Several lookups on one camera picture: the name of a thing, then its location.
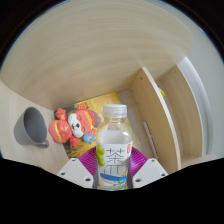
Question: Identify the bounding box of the white light bar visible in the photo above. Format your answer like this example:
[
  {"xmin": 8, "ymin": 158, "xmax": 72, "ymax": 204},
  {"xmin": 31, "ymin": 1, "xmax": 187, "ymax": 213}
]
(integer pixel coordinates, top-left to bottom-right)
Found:
[{"xmin": 142, "ymin": 121, "xmax": 156, "ymax": 152}]

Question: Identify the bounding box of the clear drink bottle white label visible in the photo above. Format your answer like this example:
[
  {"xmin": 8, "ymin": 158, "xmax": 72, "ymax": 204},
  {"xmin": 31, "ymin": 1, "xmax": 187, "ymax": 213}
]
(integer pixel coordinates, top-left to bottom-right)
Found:
[{"xmin": 95, "ymin": 103, "xmax": 134, "ymax": 191}]

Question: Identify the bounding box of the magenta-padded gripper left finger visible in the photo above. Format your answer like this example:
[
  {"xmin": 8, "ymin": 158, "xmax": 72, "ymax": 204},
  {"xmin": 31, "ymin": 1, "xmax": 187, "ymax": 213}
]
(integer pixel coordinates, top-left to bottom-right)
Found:
[{"xmin": 56, "ymin": 146, "xmax": 101, "ymax": 190}]

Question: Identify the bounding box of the yellow poppy flower painting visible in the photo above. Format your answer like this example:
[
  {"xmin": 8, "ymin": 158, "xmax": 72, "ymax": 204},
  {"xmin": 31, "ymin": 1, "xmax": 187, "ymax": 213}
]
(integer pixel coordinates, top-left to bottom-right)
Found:
[{"xmin": 54, "ymin": 91, "xmax": 141, "ymax": 160}]

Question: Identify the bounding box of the light wooden shelf unit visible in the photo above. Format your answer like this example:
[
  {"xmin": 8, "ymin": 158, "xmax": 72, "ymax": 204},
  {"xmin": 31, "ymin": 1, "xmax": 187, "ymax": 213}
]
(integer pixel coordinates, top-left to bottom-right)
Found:
[{"xmin": 129, "ymin": 64, "xmax": 205, "ymax": 175}]

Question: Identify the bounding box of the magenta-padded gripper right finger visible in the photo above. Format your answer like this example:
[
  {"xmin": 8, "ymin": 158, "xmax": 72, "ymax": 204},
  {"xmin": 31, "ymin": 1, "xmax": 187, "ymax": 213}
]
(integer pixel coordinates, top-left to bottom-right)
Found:
[{"xmin": 127, "ymin": 146, "xmax": 169, "ymax": 190}]

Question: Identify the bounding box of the red plush mouse toy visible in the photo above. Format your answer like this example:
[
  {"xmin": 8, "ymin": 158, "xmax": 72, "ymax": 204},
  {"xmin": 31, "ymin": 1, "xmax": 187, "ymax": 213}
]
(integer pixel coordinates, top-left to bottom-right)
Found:
[{"xmin": 47, "ymin": 102, "xmax": 103, "ymax": 148}]

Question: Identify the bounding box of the grey textured mug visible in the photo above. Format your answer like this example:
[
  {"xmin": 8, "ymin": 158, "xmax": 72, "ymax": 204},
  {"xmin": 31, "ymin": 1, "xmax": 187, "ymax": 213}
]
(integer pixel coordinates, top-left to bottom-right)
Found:
[{"xmin": 12, "ymin": 106, "xmax": 51, "ymax": 150}]

